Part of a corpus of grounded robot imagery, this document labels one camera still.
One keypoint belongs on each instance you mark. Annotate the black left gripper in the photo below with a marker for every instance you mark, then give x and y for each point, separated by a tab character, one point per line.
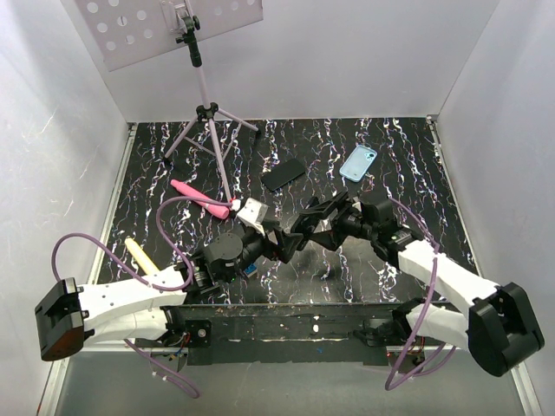
285	241

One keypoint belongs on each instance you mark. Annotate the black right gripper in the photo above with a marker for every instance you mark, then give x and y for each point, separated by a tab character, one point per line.
331	239

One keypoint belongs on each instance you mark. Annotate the black smartphone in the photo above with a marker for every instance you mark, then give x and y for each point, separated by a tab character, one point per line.
282	174

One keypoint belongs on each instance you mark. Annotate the light blue phone case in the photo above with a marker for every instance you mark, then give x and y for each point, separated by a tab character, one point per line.
357	164

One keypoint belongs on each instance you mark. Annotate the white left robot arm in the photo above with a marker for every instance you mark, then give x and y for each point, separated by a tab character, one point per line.
71	316

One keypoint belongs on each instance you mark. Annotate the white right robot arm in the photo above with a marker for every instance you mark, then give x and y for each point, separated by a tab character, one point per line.
495	323

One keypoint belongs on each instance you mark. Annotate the orange and blue toy blocks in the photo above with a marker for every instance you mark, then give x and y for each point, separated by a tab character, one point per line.
250	271

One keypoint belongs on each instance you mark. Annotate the pink cylindrical stick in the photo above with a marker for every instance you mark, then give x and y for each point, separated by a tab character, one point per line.
217	211

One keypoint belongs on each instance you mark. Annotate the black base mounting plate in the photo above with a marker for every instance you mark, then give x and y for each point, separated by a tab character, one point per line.
281	333

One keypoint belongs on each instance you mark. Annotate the lilac music stand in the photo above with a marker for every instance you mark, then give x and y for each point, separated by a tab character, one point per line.
130	32

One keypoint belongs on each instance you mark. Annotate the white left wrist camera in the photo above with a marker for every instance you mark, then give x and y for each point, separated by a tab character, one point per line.
252	214

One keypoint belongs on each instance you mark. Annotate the wooden handled tool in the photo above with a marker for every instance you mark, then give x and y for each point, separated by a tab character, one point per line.
140	257

